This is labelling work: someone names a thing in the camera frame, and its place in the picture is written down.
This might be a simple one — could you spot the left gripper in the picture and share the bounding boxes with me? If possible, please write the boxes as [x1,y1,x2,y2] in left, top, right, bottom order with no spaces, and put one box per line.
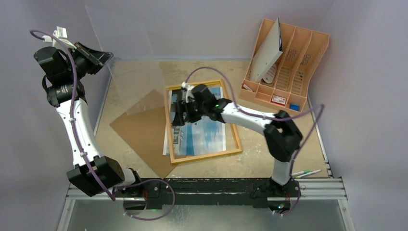
[66,42,113,79]

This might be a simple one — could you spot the building photo print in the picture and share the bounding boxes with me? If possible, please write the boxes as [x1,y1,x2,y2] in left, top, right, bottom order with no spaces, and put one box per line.
[163,88,228,157]

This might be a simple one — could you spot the yellow wooden picture frame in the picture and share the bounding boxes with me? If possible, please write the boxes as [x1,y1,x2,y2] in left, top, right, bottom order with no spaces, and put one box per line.
[163,85,242,164]

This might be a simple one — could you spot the clear acrylic sheet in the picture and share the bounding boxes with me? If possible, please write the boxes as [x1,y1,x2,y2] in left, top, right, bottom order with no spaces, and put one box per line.
[86,6,166,115]

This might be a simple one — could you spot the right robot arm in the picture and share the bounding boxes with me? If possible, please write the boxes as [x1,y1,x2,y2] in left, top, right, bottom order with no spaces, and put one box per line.
[170,83,303,196]

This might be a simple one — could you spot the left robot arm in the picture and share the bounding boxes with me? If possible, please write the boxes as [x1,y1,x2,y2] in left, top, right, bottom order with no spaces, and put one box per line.
[34,42,143,197]

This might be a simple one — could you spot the brown backing board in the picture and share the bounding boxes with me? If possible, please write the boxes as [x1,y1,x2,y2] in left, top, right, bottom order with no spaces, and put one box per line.
[110,90,176,179]

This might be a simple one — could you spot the red white small box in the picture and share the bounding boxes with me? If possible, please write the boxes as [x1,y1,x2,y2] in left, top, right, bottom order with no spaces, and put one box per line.
[271,95,286,106]

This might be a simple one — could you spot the peach desk organizer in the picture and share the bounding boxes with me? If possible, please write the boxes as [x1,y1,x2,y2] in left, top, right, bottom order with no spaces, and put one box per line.
[239,19,330,115]

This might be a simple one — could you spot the blue small box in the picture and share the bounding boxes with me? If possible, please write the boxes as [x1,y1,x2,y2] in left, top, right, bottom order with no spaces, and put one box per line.
[289,103,300,112]

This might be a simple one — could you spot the green capped marker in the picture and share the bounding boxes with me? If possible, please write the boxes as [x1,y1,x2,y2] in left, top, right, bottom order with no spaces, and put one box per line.
[292,170,310,177]

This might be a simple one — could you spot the white pen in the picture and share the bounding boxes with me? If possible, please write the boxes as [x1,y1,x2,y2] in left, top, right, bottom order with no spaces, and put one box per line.
[295,169,321,179]

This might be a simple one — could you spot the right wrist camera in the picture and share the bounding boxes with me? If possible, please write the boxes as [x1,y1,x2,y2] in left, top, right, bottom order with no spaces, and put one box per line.
[181,82,194,103]

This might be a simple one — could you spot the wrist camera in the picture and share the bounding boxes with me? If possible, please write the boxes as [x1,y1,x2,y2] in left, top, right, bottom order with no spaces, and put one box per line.
[181,82,194,103]
[42,26,76,50]

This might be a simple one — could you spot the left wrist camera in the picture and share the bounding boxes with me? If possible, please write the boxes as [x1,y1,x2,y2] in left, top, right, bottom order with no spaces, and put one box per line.
[42,26,76,50]

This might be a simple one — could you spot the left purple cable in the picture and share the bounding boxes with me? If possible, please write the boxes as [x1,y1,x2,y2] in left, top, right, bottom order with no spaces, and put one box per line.
[29,29,176,221]

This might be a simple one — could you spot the purple cable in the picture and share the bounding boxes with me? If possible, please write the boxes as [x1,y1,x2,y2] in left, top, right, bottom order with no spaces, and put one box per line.
[29,29,176,221]
[184,66,325,218]

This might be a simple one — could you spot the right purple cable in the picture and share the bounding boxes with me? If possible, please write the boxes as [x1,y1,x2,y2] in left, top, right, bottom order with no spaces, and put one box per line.
[184,66,325,218]

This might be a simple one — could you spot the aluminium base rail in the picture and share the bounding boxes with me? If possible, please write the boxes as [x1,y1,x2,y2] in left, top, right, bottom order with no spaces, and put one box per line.
[65,178,348,209]

